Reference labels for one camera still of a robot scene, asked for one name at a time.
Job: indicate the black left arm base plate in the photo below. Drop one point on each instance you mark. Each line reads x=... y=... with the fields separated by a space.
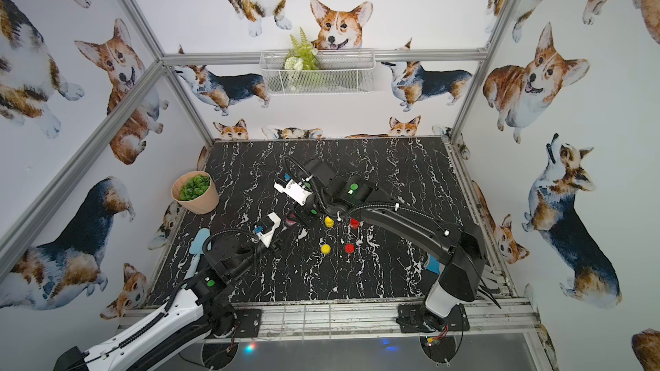
x=241 y=323

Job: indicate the aluminium front rail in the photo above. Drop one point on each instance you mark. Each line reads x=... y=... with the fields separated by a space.
x=371 y=318

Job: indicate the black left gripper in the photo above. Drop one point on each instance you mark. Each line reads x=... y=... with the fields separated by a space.
x=255 y=242

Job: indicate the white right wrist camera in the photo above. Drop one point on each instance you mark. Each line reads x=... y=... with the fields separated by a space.
x=294 y=190

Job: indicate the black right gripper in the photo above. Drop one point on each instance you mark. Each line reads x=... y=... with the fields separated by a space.
x=302 y=219

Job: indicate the green fern plant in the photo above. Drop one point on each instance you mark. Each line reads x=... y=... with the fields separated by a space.
x=301 y=57

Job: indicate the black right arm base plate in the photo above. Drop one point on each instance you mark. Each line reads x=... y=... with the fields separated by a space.
x=416 y=318

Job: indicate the magenta paint jar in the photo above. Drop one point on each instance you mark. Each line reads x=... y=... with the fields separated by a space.
x=290 y=220

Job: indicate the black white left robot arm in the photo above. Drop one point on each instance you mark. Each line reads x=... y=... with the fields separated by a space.
x=198 y=307

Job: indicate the light blue silicone spatula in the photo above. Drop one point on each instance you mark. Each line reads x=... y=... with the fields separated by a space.
x=196 y=250

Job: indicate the beige paper plant pot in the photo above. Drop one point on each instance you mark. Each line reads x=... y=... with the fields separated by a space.
x=203 y=204

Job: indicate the green moss plant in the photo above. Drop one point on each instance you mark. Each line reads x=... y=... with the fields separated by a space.
x=194 y=187

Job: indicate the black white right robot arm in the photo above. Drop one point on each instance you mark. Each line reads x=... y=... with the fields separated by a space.
x=459 y=249

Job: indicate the white wire mesh basket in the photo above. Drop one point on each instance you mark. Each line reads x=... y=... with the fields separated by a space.
x=349 y=72

